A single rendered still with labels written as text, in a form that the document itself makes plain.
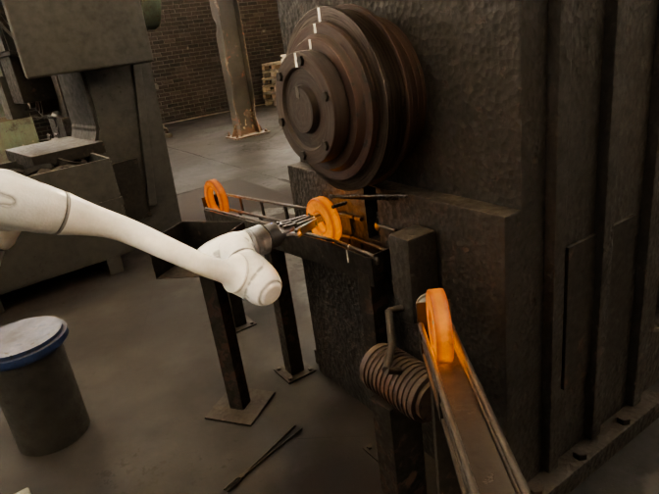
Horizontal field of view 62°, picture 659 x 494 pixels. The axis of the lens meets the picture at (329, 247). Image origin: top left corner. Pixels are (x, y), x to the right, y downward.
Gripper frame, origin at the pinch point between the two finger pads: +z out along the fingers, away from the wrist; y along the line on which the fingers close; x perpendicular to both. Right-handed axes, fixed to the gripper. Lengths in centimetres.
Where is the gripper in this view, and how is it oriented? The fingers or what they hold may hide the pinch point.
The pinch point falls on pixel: (322, 216)
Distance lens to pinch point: 171.0
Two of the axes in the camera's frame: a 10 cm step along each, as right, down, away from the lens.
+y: 5.6, 2.4, -8.0
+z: 8.1, -3.4, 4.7
